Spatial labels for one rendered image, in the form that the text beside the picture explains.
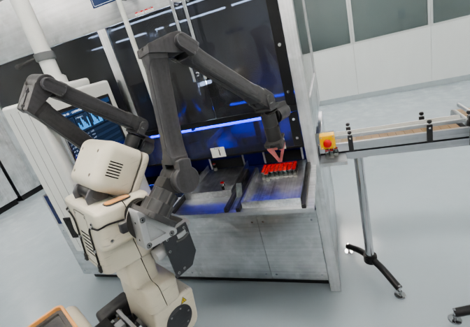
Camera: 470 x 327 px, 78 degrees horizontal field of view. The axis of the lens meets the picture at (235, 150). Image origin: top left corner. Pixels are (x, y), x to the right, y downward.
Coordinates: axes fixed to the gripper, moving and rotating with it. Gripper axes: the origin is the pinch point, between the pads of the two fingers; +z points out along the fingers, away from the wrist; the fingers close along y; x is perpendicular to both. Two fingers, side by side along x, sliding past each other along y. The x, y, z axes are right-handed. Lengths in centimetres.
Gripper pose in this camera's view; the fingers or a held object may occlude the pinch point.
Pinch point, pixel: (280, 160)
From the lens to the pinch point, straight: 116.6
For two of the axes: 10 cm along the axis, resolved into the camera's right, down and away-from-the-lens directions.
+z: 2.8, 8.9, 3.5
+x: -9.2, 1.5, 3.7
